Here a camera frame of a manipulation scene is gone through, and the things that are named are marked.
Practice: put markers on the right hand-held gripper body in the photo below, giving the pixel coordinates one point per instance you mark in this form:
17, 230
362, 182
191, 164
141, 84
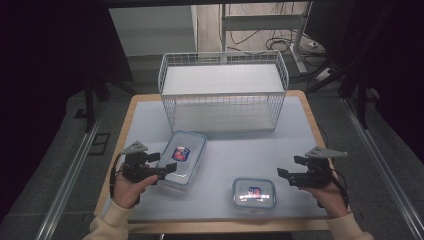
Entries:
313, 173

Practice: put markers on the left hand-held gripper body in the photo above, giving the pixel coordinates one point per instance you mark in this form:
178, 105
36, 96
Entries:
135, 166

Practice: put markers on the large clear plastic food container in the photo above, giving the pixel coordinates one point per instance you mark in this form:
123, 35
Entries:
181, 160

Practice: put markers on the small clear plastic food container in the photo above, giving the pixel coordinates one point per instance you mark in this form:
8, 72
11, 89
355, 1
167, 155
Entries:
254, 194

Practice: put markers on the person's left hand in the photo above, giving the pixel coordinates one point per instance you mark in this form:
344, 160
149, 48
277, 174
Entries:
128, 191

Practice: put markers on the person's right hand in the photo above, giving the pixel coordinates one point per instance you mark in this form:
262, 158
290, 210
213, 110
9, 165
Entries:
328, 200

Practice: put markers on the black floor plate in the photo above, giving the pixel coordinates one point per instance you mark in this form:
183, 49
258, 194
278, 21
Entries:
100, 144

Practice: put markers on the wooden table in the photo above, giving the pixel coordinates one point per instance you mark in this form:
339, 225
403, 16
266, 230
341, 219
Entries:
230, 226

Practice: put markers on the black stand legs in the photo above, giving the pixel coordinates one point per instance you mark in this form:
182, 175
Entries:
353, 83
96, 90

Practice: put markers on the white power strip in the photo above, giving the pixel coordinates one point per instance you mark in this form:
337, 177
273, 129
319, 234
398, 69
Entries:
323, 75

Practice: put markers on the white cabinet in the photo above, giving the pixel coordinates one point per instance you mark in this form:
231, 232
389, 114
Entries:
153, 30

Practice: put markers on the white metal stand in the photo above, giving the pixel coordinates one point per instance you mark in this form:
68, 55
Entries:
263, 21

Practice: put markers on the aluminium floor rail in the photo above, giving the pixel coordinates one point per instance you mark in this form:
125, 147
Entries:
70, 180
383, 166

